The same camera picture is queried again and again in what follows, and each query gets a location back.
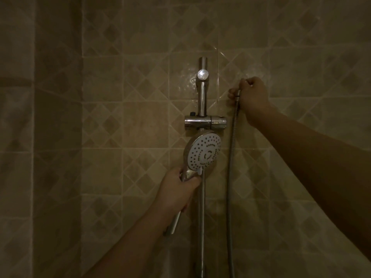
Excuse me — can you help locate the person's left hand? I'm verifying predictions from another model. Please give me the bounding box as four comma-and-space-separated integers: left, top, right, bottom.
154, 166, 202, 213

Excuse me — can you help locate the person's right hand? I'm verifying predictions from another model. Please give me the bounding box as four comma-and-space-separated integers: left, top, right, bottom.
228, 76, 273, 128

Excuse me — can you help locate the chrome handheld shower head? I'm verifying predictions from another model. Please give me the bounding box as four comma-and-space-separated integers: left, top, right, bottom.
165, 131, 223, 236

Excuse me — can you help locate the metal shower hose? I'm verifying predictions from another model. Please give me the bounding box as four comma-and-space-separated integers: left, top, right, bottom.
226, 89, 241, 278

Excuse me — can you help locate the person's left forearm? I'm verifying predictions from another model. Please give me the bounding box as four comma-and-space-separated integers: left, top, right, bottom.
83, 201, 189, 278

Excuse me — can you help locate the person's right forearm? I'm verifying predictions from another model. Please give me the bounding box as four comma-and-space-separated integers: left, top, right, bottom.
246, 105, 371, 262

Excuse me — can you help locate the chrome shower head holder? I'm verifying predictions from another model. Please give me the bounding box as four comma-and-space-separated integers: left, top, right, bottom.
185, 112, 228, 131

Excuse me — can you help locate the chrome shower slide rail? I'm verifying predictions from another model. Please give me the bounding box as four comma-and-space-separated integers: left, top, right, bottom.
196, 57, 210, 278

